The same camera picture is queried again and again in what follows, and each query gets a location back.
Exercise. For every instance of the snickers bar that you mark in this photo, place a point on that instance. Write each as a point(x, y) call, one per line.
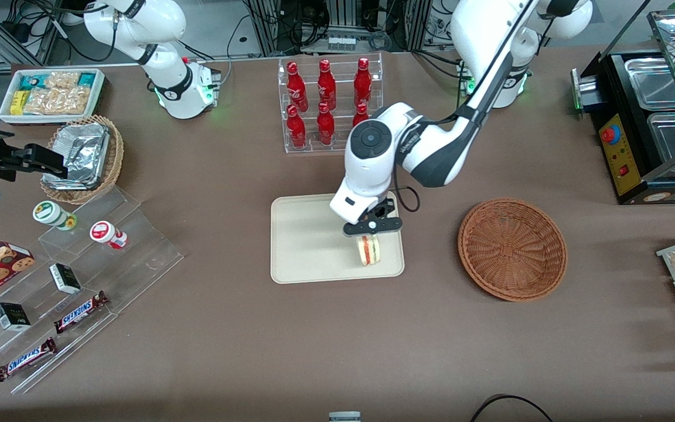
point(26, 359)
point(79, 312)

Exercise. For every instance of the round brown wicker basket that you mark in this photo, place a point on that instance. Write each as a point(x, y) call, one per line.
point(513, 249)

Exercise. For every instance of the yellow snack packet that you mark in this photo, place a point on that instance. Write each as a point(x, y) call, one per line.
point(17, 103)

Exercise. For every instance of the clear cracker bag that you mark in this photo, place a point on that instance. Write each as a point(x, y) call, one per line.
point(62, 80)
point(41, 101)
point(74, 99)

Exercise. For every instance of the aluminium frame rack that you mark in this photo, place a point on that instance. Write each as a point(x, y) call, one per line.
point(267, 23)

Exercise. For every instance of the triangular sandwich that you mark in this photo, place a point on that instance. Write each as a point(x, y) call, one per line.
point(370, 252)

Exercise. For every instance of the small black box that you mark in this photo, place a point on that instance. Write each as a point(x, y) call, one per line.
point(65, 278)
point(12, 316)

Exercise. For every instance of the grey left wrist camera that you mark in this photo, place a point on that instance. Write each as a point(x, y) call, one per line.
point(367, 228)

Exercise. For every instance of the clear acrylic step display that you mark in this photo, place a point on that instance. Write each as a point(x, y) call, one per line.
point(138, 264)

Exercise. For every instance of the green lid yogurt cup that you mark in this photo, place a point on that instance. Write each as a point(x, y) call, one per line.
point(49, 212)

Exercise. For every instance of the silver foil tray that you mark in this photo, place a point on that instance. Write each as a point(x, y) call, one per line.
point(82, 152)

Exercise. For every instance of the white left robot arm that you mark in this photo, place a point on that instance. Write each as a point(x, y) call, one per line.
point(431, 146)

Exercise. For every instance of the small grey device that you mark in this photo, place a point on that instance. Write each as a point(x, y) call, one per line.
point(344, 417)

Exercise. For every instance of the white snack bin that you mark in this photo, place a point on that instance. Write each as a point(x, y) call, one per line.
point(4, 114)

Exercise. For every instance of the white power strip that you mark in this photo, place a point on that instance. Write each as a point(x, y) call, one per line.
point(341, 44)

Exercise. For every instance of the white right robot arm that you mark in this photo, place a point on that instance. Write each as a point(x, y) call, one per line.
point(167, 76)

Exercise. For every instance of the black food warmer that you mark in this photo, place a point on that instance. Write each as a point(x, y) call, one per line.
point(621, 158)

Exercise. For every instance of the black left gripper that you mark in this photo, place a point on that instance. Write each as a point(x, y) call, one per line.
point(385, 206)

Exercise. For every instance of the red lid yogurt cup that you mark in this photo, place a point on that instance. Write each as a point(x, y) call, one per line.
point(103, 231)

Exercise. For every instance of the beige rectangular tray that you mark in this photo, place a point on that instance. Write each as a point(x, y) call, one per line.
point(308, 240)

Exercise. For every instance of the clear acrylic bottle rack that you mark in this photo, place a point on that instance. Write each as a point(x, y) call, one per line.
point(342, 88)

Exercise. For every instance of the light wicker basket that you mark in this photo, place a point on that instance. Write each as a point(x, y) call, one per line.
point(116, 152)

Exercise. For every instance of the teal snack packet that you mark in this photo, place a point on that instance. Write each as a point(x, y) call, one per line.
point(30, 81)
point(87, 78)

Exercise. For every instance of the red cola bottle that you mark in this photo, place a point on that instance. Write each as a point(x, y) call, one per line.
point(326, 126)
point(296, 85)
point(296, 129)
point(361, 114)
point(362, 82)
point(326, 85)

